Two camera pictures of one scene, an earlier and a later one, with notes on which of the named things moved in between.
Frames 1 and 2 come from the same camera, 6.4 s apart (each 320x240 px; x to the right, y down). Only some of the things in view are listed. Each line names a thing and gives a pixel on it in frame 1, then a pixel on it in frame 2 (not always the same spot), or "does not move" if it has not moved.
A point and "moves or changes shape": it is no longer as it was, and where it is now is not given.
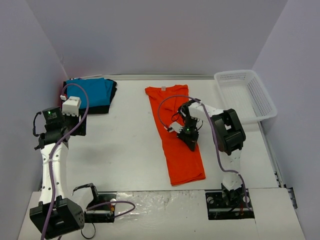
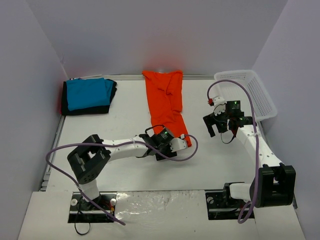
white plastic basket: (243, 91) does not move
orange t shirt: (184, 164) moves or changes shape
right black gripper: (189, 136) to (213, 120)
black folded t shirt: (98, 110) does not move
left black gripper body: (78, 126) to (163, 155)
